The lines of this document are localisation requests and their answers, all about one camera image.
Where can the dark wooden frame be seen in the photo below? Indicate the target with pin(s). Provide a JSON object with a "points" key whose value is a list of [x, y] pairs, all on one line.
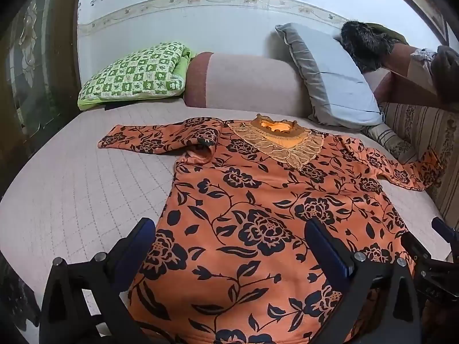
{"points": [[423, 0]]}

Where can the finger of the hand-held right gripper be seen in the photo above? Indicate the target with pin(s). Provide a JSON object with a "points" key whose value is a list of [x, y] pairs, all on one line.
{"points": [[416, 249], [444, 228]]}

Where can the striped cushion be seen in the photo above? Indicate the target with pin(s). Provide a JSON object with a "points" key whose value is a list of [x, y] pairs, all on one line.
{"points": [[392, 141]]}

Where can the grey blue pillow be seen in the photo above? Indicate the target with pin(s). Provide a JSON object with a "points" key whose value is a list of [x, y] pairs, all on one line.
{"points": [[333, 79]]}

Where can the dark fur garment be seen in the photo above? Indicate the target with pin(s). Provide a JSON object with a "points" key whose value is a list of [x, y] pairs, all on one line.
{"points": [[365, 44]]}

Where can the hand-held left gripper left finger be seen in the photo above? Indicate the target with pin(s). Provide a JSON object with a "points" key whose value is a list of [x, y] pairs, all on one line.
{"points": [[142, 231]]}

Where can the dark patterned glass door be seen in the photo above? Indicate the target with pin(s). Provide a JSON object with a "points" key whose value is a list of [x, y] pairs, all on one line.
{"points": [[32, 61]]}

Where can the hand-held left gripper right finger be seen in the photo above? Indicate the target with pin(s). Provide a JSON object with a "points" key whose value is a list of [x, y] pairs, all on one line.
{"points": [[321, 238]]}

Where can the brown headboard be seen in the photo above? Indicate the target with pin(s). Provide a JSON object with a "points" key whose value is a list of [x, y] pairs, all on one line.
{"points": [[412, 79]]}

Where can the green checkered pillow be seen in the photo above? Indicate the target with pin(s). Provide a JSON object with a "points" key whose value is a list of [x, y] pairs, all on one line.
{"points": [[136, 73]]}

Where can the orange floral shirt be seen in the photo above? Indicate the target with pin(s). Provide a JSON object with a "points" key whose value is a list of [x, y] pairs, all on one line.
{"points": [[251, 193]]}

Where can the pink and brown bolster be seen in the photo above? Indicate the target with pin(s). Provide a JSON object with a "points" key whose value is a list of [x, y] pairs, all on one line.
{"points": [[247, 82]]}

